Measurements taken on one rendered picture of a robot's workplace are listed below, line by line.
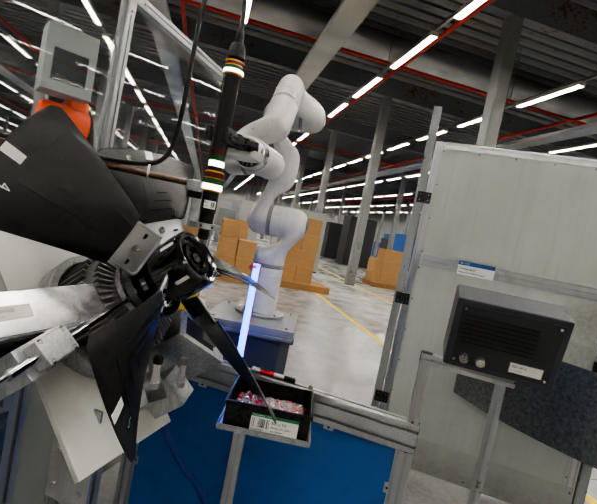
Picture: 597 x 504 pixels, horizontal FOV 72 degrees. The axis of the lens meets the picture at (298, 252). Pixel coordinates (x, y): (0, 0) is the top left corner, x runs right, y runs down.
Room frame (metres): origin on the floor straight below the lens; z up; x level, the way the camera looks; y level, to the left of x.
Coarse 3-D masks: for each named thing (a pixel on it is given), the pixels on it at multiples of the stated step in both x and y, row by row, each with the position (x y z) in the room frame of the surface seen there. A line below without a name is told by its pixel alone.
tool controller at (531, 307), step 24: (456, 312) 1.03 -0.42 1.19; (480, 312) 1.01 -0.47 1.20; (504, 312) 0.99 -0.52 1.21; (528, 312) 0.98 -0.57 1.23; (552, 312) 0.99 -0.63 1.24; (456, 336) 1.04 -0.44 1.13; (480, 336) 1.02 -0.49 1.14; (504, 336) 1.00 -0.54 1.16; (528, 336) 0.98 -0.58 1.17; (552, 336) 0.97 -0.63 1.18; (456, 360) 1.05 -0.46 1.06; (480, 360) 1.01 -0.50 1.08; (504, 360) 1.01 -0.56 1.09; (528, 360) 1.00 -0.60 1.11; (552, 360) 0.98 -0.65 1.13; (528, 384) 1.01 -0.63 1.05; (552, 384) 0.99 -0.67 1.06
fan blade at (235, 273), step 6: (216, 258) 1.16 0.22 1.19; (216, 264) 1.08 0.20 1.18; (222, 264) 1.12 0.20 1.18; (228, 264) 1.16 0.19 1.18; (222, 270) 0.95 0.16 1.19; (228, 270) 1.02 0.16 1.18; (234, 270) 1.09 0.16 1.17; (228, 276) 0.94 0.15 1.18; (234, 276) 0.97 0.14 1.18; (240, 276) 1.03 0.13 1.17; (246, 276) 1.12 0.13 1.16; (246, 282) 0.99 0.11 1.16; (252, 282) 1.06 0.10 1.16; (258, 288) 1.03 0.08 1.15
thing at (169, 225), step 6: (156, 222) 0.87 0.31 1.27; (162, 222) 0.88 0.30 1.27; (168, 222) 0.88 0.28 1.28; (174, 222) 0.88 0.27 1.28; (180, 222) 0.89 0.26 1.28; (150, 228) 0.86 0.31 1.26; (156, 228) 0.87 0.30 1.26; (168, 228) 0.87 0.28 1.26; (174, 228) 0.87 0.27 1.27; (180, 228) 0.88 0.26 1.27; (162, 234) 0.86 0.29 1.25; (168, 234) 0.86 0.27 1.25; (174, 234) 0.86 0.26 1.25; (162, 240) 0.85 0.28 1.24
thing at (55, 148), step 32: (32, 128) 0.62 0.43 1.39; (64, 128) 0.66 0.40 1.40; (0, 160) 0.58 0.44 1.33; (32, 160) 0.62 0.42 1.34; (64, 160) 0.65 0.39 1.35; (96, 160) 0.69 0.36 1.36; (0, 192) 0.58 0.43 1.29; (32, 192) 0.62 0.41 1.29; (64, 192) 0.65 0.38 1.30; (96, 192) 0.69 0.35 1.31; (0, 224) 0.58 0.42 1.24; (32, 224) 0.62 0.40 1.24; (64, 224) 0.65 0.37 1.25; (96, 224) 0.69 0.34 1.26; (128, 224) 0.73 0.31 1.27; (96, 256) 0.70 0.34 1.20
